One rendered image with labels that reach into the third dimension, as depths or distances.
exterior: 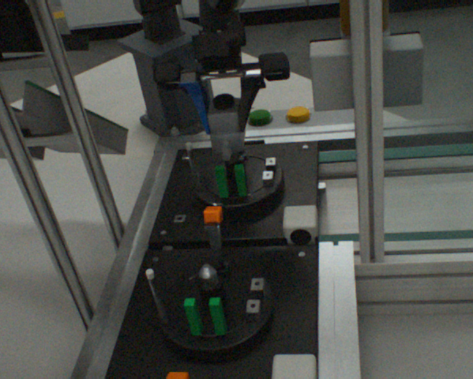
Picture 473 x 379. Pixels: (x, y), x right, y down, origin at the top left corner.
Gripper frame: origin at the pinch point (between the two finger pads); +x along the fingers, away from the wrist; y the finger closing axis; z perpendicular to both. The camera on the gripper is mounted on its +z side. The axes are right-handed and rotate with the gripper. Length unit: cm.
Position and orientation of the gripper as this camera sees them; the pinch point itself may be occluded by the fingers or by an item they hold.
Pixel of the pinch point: (223, 108)
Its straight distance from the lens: 87.7
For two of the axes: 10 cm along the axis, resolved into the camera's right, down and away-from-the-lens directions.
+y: 9.8, -0.6, -1.7
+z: -1.7, -0.6, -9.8
